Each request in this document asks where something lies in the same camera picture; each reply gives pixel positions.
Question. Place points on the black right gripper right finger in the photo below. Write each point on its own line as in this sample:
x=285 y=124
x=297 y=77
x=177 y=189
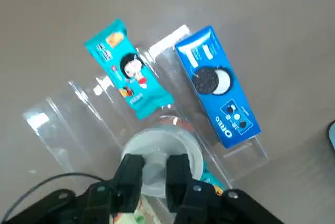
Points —
x=178 y=182

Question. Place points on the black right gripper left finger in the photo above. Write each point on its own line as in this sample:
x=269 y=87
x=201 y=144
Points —
x=129 y=182

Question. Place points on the glass cookie jar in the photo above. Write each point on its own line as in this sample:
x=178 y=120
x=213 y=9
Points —
x=180 y=124

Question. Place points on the clear acrylic display shelf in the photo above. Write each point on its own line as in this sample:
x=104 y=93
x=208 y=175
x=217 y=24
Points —
x=86 y=129

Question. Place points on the blue Oreo cookie box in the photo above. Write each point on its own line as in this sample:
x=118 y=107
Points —
x=217 y=98

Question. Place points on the teal snack packet cartoon girl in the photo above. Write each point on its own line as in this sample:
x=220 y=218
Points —
x=131 y=77
x=210 y=179

